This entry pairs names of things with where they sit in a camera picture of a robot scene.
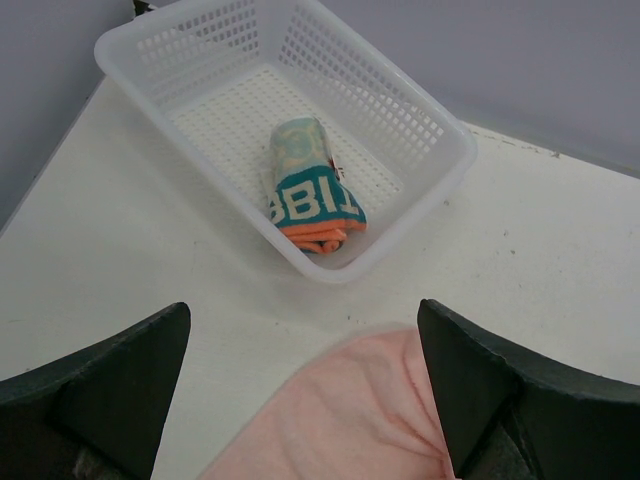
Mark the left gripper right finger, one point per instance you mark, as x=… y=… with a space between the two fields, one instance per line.
x=508 y=412

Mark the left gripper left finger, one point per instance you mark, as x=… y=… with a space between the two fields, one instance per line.
x=98 y=413

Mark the pink towel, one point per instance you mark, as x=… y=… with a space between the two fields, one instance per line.
x=363 y=410

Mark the colourful rabbit print towel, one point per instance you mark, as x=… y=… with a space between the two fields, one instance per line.
x=307 y=200

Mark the translucent plastic basket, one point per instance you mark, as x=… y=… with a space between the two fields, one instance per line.
x=216 y=77

